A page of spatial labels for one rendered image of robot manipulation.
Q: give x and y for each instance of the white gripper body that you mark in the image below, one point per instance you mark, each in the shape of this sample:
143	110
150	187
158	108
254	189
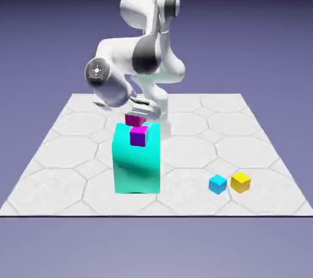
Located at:
144	109

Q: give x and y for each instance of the small magenta cube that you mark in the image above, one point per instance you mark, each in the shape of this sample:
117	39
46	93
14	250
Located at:
133	120

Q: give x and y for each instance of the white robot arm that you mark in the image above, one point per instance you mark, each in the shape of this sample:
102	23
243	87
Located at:
146	28

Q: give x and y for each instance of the small purple cube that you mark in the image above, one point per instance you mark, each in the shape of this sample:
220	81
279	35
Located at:
138	137

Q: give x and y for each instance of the small cyan cube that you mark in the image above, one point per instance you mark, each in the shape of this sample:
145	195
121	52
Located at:
217	184

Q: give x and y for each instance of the small yellow cube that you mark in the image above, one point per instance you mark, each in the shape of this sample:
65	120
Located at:
240	182

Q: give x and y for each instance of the large turquoise box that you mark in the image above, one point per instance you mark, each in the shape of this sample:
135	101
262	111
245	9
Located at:
137	168

